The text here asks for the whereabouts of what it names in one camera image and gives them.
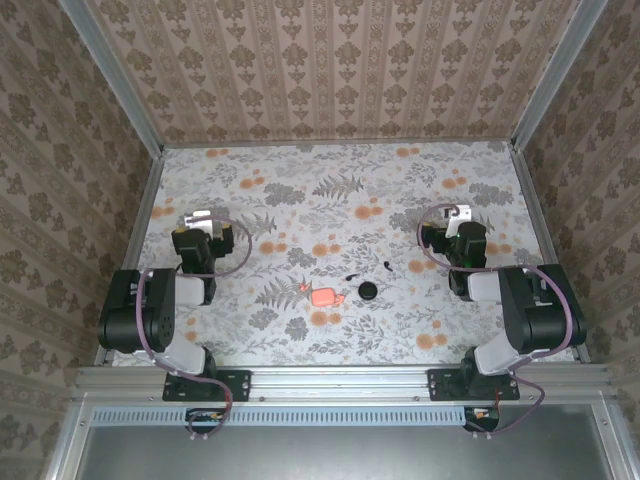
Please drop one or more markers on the black round case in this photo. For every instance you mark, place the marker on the black round case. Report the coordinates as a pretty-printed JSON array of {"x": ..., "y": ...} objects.
[{"x": 368, "y": 290}]

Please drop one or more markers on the orange earbuds charging case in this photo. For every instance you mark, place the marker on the orange earbuds charging case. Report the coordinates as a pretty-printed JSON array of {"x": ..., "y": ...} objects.
[{"x": 322, "y": 297}]

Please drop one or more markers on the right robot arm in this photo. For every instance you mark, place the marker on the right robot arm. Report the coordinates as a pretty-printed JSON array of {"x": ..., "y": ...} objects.
[{"x": 540, "y": 325}]

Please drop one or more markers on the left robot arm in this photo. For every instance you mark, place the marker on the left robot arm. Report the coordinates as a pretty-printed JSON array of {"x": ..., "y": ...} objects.
[{"x": 120, "y": 310}]

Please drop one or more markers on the floral patterned table cover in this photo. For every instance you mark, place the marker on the floral patterned table cover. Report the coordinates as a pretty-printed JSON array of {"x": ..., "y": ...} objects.
[{"x": 300, "y": 170}]

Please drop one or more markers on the black wiring junction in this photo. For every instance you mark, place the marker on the black wiring junction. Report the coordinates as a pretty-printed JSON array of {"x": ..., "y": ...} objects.
[
  {"x": 482, "y": 417},
  {"x": 207, "y": 417}
]

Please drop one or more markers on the wide aluminium extrusion beam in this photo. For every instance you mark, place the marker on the wide aluminium extrusion beam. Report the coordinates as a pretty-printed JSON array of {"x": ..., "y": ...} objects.
[{"x": 340, "y": 382}]

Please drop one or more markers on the grey metal sheet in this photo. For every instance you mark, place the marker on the grey metal sheet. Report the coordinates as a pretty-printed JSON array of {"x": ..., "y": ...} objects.
[{"x": 340, "y": 455}]

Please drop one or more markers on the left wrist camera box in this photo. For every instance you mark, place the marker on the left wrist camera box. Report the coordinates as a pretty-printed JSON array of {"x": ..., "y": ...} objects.
[{"x": 197, "y": 220}]

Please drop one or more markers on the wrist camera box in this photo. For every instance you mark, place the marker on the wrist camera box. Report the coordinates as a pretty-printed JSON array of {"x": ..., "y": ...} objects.
[
  {"x": 459, "y": 215},
  {"x": 197, "y": 220}
]

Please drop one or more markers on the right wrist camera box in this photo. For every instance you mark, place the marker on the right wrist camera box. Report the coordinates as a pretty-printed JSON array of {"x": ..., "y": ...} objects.
[{"x": 459, "y": 215}]

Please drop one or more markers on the aluminium table edge rail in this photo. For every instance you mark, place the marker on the aluminium table edge rail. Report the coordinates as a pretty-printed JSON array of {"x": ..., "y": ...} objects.
[
  {"x": 134, "y": 250},
  {"x": 340, "y": 143},
  {"x": 540, "y": 225}
]

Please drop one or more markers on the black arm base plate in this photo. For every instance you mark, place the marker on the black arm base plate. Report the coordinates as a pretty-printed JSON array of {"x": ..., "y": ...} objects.
[
  {"x": 240, "y": 385},
  {"x": 440, "y": 385}
]

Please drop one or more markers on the aluminium frame post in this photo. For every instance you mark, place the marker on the aluminium frame post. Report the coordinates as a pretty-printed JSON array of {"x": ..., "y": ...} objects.
[
  {"x": 556, "y": 75},
  {"x": 114, "y": 75}
]

